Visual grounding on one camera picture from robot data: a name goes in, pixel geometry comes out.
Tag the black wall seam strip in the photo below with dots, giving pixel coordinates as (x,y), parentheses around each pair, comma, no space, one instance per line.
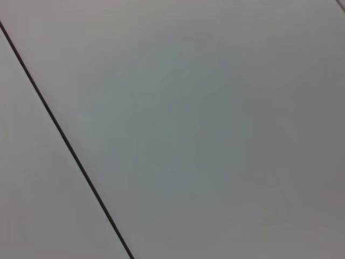
(64,137)

